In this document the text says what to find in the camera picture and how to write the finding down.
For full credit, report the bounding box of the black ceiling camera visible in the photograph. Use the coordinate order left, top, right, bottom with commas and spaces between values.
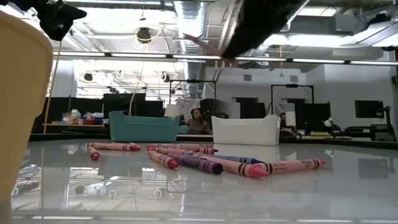
135, 27, 153, 44

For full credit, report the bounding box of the pink crayon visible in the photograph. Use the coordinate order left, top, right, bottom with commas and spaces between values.
86, 146, 101, 161
198, 154, 270, 179
86, 142, 142, 152
111, 141, 141, 147
262, 159, 327, 174
147, 151, 179, 170

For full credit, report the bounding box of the dark grey panel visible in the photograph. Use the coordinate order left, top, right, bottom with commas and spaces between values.
200, 98, 242, 121

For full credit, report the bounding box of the person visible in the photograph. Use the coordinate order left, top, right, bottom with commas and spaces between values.
184, 107, 211, 135

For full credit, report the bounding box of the silver ventilation duct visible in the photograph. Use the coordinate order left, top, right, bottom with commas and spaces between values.
172, 0, 210, 98

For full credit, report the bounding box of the wooden shelf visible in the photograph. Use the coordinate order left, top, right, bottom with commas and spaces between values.
42, 122, 110, 129

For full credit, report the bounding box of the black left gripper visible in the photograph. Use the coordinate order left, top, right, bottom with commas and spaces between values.
11, 0, 88, 42

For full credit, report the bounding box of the black computer monitor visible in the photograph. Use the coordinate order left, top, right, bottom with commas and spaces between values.
303, 102, 332, 131
354, 100, 385, 119

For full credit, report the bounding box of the teal plastic bin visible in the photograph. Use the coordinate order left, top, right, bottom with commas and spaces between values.
108, 111, 182, 143

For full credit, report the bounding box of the purple crayon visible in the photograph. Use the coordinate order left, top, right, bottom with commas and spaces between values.
164, 152, 224, 175

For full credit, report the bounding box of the thin yellow hanging cable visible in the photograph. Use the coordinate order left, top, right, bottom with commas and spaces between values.
127, 26, 164, 116

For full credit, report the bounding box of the red crayon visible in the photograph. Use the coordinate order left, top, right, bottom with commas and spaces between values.
147, 146, 215, 156
146, 143, 215, 149

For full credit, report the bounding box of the yellow plastic bin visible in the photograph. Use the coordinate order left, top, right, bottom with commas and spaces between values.
0, 11, 54, 224

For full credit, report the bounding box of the white plastic bin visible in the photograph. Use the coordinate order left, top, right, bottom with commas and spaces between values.
211, 114, 281, 146

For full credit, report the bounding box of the black metal frame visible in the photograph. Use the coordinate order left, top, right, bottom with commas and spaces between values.
271, 83, 315, 106

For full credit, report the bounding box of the long ceiling light bar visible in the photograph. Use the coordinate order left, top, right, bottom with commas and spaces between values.
52, 51, 398, 67

